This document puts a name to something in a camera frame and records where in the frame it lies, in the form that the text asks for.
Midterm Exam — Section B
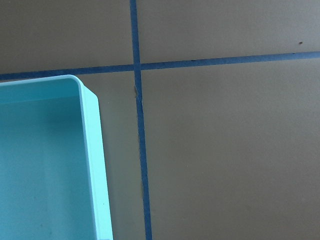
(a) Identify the blue tape strip lengthwise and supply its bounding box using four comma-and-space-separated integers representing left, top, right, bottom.
129, 0, 153, 240

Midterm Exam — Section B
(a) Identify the light blue plastic bin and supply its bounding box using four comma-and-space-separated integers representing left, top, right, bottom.
0, 75, 113, 240

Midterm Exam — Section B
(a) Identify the blue tape strip crosswise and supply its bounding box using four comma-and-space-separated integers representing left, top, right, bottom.
0, 51, 320, 82

